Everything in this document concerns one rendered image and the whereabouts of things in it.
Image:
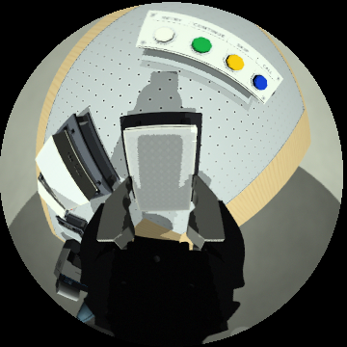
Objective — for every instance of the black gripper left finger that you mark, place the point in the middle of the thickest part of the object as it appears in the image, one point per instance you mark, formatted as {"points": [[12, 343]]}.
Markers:
{"points": [[109, 229]]}

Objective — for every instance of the white horizontal roll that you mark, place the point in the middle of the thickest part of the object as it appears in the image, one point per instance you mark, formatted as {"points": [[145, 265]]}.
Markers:
{"points": [[68, 291]]}

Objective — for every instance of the grey button panel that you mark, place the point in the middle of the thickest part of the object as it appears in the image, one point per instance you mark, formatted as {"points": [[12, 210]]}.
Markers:
{"points": [[206, 49]]}

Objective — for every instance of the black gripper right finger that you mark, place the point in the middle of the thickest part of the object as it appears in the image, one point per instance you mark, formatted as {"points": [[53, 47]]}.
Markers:
{"points": [[212, 229]]}

